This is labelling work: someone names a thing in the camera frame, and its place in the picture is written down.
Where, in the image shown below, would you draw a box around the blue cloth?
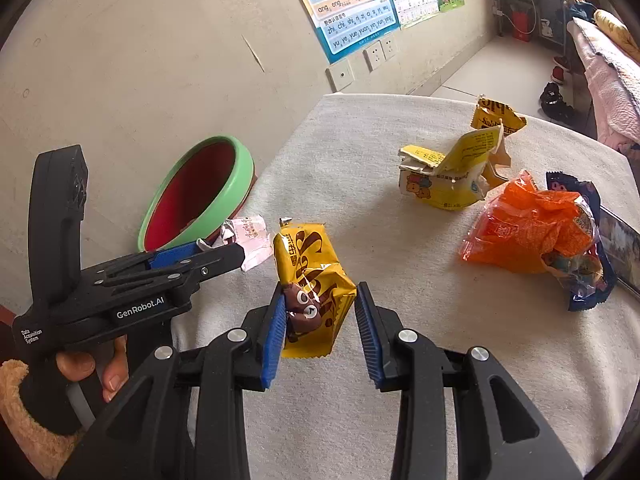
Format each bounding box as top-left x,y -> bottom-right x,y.
566,0 -> 599,24

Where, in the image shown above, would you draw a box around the black shoes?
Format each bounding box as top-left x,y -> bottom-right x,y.
539,82 -> 577,122

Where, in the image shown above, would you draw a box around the single white wall socket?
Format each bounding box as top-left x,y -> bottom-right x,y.
326,58 -> 355,94

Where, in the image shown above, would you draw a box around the metal shelf rack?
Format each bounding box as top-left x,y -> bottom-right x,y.
485,0 -> 572,57

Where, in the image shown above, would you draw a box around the yellow white torn carton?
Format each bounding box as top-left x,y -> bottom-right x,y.
398,124 -> 512,211

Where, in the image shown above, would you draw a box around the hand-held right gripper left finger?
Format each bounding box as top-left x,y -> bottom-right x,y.
57,282 -> 287,480

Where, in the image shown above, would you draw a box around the green-rimmed red basin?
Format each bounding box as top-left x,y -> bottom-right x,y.
137,135 -> 256,254

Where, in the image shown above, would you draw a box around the yellow cartoon-eyes snack wrapper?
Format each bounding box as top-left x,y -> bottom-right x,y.
272,217 -> 359,361

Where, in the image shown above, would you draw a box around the small yellow wrapper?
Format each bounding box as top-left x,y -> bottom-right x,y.
471,94 -> 529,134

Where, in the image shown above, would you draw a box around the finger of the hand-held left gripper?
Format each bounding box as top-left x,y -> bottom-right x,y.
100,244 -> 246,302
107,241 -> 202,277

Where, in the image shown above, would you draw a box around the white tablecloth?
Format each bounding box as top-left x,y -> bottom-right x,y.
172,92 -> 634,480

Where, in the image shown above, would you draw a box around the person's left hand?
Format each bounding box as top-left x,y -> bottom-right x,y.
55,336 -> 129,403

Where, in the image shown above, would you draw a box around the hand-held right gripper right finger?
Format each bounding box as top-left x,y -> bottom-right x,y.
354,281 -> 583,480

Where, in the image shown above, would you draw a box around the red shoe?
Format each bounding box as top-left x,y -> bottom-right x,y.
550,55 -> 572,86

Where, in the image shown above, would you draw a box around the yellow quilt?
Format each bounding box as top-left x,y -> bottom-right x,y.
594,9 -> 640,63

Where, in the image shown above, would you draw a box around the double white wall socket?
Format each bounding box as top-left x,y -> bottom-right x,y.
362,37 -> 400,72

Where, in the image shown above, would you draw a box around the pink white blanket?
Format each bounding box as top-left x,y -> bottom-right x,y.
569,16 -> 640,152

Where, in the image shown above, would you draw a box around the red box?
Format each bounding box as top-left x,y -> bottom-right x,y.
510,7 -> 535,44

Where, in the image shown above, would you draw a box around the person's left forearm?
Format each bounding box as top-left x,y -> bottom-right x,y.
0,359 -> 98,480

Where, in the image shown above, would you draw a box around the orange plastic bag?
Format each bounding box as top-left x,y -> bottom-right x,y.
460,170 -> 601,277

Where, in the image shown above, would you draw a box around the small pink white wrapper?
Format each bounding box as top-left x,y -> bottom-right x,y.
197,215 -> 277,273

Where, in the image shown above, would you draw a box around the blue wall poster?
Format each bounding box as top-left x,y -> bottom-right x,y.
280,0 -> 402,65

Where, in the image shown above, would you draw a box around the dark blue snack bag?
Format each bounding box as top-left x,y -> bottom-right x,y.
541,171 -> 622,313

